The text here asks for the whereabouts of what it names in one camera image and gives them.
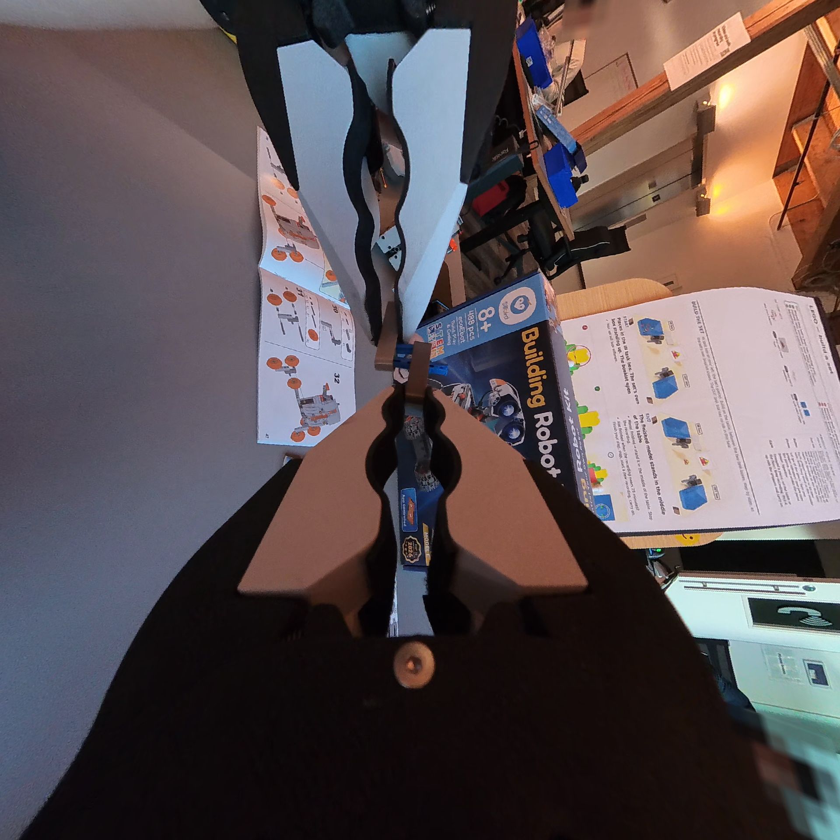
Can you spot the open instruction booklet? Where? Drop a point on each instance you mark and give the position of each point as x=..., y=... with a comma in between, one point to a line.
x=295, y=394

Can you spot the grey orange toy robot model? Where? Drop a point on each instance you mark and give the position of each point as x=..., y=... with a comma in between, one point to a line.
x=388, y=248

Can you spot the blue robot kit box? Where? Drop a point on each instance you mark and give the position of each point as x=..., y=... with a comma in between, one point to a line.
x=499, y=367

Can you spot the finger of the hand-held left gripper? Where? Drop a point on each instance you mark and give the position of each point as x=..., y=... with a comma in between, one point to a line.
x=436, y=144
x=315, y=144

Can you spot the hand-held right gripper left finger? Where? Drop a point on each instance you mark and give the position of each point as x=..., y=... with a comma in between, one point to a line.
x=321, y=525

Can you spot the red storage bin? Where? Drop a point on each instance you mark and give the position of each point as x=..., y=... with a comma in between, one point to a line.
x=495, y=195

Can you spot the black office chair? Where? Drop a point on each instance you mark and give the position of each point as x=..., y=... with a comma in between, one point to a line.
x=577, y=249

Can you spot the blue storage bin with lid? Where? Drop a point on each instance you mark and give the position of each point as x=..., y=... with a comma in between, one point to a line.
x=561, y=174

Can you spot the dark grey technic beam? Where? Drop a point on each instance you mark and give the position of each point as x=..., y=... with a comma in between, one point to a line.
x=387, y=341

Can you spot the white instruction poster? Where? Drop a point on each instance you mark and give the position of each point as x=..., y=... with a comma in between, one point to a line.
x=722, y=407

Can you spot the long wooden workbench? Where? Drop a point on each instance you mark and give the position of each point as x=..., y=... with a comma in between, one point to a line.
x=548, y=190

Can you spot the grey desk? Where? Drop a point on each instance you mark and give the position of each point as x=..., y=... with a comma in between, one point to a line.
x=131, y=262

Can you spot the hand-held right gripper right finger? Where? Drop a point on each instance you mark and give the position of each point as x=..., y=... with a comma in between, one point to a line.
x=505, y=525

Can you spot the light grey technic beam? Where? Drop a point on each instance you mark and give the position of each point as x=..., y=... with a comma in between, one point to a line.
x=418, y=377

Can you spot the white paper notice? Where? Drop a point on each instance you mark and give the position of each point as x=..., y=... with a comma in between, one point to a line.
x=705, y=49

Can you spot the black upright router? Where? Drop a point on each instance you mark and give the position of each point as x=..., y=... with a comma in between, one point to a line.
x=502, y=164

